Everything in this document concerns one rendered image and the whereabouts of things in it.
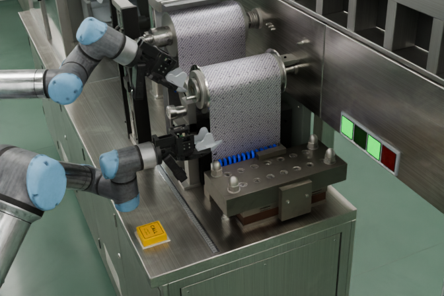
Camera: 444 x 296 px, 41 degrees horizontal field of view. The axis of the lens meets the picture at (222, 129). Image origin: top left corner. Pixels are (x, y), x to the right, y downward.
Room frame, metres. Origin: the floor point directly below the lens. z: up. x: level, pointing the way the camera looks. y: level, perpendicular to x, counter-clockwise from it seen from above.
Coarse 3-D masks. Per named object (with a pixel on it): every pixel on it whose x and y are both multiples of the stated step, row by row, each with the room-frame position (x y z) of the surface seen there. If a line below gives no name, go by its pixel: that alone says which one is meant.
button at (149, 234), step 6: (156, 222) 1.38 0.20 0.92; (138, 228) 1.36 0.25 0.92; (144, 228) 1.36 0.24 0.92; (150, 228) 1.36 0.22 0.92; (156, 228) 1.35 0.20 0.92; (162, 228) 1.35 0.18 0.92; (138, 234) 1.35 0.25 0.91; (144, 234) 1.33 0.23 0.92; (150, 234) 1.33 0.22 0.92; (156, 234) 1.33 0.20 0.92; (162, 234) 1.33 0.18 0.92; (144, 240) 1.30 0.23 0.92; (150, 240) 1.31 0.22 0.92; (156, 240) 1.31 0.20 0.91; (162, 240) 1.32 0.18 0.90; (144, 246) 1.30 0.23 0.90
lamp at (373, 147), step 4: (368, 140) 1.35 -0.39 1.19; (372, 140) 1.33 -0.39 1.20; (368, 144) 1.34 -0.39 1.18; (372, 144) 1.33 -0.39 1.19; (376, 144) 1.32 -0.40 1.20; (380, 144) 1.30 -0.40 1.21; (368, 148) 1.34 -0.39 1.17; (372, 148) 1.33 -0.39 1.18; (376, 148) 1.31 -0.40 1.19; (372, 152) 1.33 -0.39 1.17; (376, 152) 1.31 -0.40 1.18; (376, 156) 1.31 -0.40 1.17
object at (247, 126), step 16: (272, 96) 1.61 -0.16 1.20; (224, 112) 1.55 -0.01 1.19; (240, 112) 1.57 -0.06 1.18; (256, 112) 1.59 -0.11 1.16; (272, 112) 1.61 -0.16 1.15; (224, 128) 1.55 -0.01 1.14; (240, 128) 1.57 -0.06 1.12; (256, 128) 1.59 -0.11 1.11; (272, 128) 1.61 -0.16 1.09; (224, 144) 1.55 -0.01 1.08; (240, 144) 1.57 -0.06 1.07; (256, 144) 1.59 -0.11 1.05; (272, 144) 1.61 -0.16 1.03
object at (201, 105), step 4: (276, 60) 1.66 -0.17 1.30; (280, 68) 1.64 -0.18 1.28; (192, 72) 1.60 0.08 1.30; (196, 72) 1.58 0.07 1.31; (280, 72) 1.63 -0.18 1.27; (192, 76) 1.60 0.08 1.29; (196, 76) 1.57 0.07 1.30; (200, 76) 1.56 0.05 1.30; (200, 80) 1.55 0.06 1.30; (200, 84) 1.54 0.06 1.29; (200, 88) 1.55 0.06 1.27; (204, 88) 1.54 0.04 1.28; (204, 92) 1.53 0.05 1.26; (204, 96) 1.53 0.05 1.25; (204, 100) 1.53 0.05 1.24; (196, 104) 1.58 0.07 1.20; (200, 104) 1.55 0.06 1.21; (204, 104) 1.54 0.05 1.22; (200, 108) 1.56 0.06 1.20
